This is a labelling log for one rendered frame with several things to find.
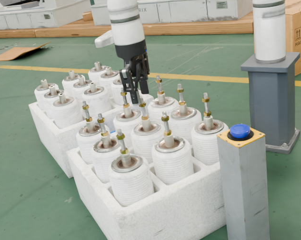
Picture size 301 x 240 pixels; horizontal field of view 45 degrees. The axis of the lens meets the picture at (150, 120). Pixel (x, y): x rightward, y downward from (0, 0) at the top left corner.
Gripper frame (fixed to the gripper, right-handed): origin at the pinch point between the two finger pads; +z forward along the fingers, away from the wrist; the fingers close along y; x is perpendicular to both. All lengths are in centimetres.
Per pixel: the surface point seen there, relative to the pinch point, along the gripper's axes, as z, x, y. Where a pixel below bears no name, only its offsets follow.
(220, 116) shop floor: 35, -9, 56
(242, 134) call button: 2.6, -27.1, -16.0
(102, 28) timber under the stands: 28, 124, 223
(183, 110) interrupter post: 8.6, -8.3, 7.7
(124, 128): 11.9, 8.5, 3.3
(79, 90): 11, 38, 32
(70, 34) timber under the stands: 33, 167, 235
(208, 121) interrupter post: 7.7, -16.9, -0.4
